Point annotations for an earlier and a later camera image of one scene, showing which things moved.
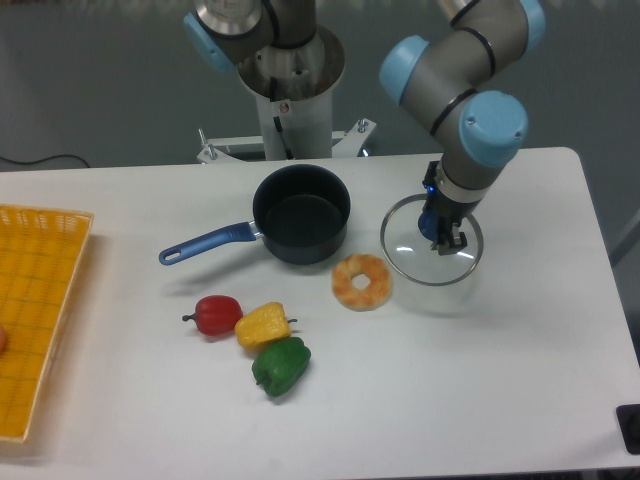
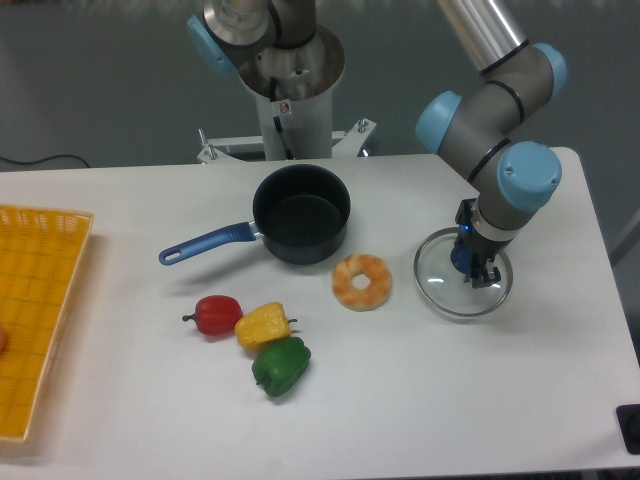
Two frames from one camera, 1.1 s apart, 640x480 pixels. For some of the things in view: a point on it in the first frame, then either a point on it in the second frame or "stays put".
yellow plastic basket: [40, 252] stays put
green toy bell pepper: [279, 365] stays put
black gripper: [444, 208] → [483, 246]
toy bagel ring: [366, 298] stays put
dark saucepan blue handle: [300, 210] stays put
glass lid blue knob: [413, 256] → [440, 263]
